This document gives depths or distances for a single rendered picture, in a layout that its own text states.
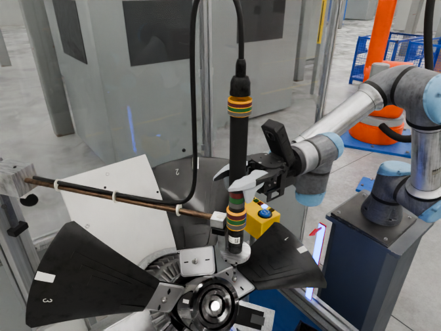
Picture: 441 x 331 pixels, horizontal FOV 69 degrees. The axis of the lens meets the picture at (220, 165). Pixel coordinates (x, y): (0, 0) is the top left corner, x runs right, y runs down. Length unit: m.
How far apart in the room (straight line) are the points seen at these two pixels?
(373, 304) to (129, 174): 1.10
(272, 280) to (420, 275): 2.07
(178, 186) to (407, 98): 0.65
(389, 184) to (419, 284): 1.54
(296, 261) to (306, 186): 0.22
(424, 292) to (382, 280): 1.29
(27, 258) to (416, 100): 1.24
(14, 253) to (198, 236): 0.63
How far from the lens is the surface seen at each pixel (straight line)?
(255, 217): 1.21
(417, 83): 0.99
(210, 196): 0.80
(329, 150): 0.80
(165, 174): 0.84
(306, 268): 0.94
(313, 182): 0.84
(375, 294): 1.51
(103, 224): 0.96
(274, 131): 0.64
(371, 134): 4.59
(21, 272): 1.25
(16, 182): 0.97
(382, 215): 1.38
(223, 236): 0.72
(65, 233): 0.67
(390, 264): 1.40
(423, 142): 1.08
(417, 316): 2.57
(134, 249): 0.97
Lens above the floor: 1.81
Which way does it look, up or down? 29 degrees down
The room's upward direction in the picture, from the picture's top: straight up
